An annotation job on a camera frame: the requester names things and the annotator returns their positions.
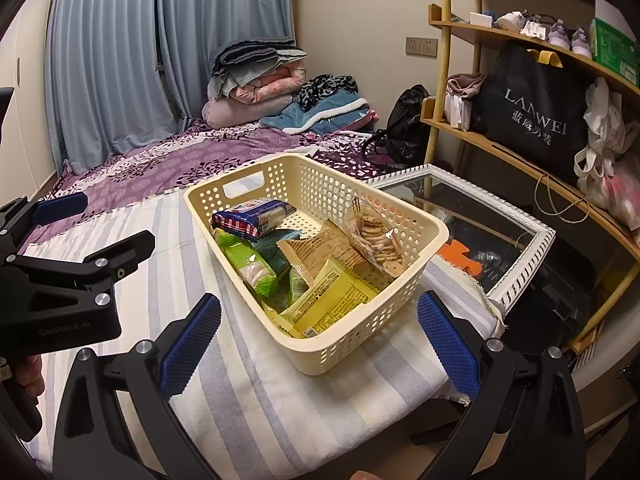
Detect curved wooden shelf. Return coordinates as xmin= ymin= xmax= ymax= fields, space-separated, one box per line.
xmin=420 ymin=0 xmax=640 ymax=356

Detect grey folded blanket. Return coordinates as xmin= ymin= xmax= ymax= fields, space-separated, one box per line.
xmin=212 ymin=37 xmax=307 ymax=78

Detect clear cookie packet yellow edges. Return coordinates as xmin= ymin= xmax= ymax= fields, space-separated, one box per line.
xmin=344 ymin=199 xmax=406 ymax=281

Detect green cardboard box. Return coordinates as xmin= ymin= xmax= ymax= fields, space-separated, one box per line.
xmin=587 ymin=0 xmax=640 ymax=86

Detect cream perforated plastic basket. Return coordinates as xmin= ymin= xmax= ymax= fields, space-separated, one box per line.
xmin=183 ymin=154 xmax=451 ymax=377

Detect purple sneaker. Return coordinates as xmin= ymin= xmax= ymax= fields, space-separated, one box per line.
xmin=547 ymin=20 xmax=571 ymax=51
xmin=570 ymin=27 xmax=596 ymax=61

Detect yellow snack packet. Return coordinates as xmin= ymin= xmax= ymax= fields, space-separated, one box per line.
xmin=280 ymin=256 xmax=380 ymax=340

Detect black shopping bag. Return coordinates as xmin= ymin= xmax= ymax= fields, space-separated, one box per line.
xmin=472 ymin=42 xmax=596 ymax=186

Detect white plastic bags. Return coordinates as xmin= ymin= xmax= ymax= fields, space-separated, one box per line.
xmin=575 ymin=77 xmax=640 ymax=231

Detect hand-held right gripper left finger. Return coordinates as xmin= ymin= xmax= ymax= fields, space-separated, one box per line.
xmin=52 ymin=292 xmax=222 ymax=480

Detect pink floral folded quilt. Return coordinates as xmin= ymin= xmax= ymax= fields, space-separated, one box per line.
xmin=230 ymin=65 xmax=307 ymax=106

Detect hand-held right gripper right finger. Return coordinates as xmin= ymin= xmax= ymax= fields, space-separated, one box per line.
xmin=415 ymin=290 xmax=587 ymax=480

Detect leopard print cloth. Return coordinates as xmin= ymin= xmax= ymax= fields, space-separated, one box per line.
xmin=297 ymin=74 xmax=358 ymax=108

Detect white sneaker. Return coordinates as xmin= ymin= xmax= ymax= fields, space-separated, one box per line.
xmin=495 ymin=10 xmax=531 ymax=31

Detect orange foam mat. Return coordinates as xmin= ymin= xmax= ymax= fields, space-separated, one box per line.
xmin=440 ymin=240 xmax=483 ymax=278

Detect white wardrobe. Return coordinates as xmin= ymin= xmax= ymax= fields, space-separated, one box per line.
xmin=0 ymin=0 xmax=61 ymax=196

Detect person's left hand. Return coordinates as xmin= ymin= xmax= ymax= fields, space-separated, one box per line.
xmin=10 ymin=355 xmax=46 ymax=401

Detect black leather bag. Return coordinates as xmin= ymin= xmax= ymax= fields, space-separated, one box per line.
xmin=361 ymin=85 xmax=432 ymax=166

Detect red checkered cracker packet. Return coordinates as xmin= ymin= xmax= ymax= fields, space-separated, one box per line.
xmin=211 ymin=199 xmax=297 ymax=238

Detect pink folded cloth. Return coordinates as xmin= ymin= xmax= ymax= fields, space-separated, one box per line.
xmin=445 ymin=72 xmax=487 ymax=98

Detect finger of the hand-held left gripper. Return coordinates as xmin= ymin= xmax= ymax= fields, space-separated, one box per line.
xmin=0 ymin=192 xmax=90 ymax=256
xmin=5 ymin=230 xmax=156 ymax=293

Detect grey striped cloth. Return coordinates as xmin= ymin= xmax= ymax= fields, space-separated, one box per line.
xmin=30 ymin=190 xmax=506 ymax=480

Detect blue-grey curtain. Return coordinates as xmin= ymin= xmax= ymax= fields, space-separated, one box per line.
xmin=47 ymin=0 xmax=298 ymax=176

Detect blue fleece garment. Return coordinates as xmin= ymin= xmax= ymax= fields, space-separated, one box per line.
xmin=260 ymin=90 xmax=378 ymax=136

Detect beige cord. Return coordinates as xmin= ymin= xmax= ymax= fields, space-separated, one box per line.
xmin=534 ymin=172 xmax=591 ymax=226

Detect green rice cracker packet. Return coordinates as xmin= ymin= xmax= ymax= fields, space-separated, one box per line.
xmin=215 ymin=230 xmax=278 ymax=296

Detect purple floral bedsheet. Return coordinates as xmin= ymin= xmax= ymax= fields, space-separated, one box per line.
xmin=20 ymin=117 xmax=401 ymax=246

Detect light blue snack packet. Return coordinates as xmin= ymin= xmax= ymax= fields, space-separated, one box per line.
xmin=250 ymin=230 xmax=301 ymax=281

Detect white framed mirror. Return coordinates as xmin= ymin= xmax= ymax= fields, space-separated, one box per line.
xmin=367 ymin=164 xmax=557 ymax=311

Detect lilac folded quilt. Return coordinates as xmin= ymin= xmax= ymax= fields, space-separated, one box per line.
xmin=202 ymin=95 xmax=298 ymax=128

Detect brown snack packet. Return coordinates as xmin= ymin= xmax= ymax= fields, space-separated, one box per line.
xmin=277 ymin=220 xmax=371 ymax=281

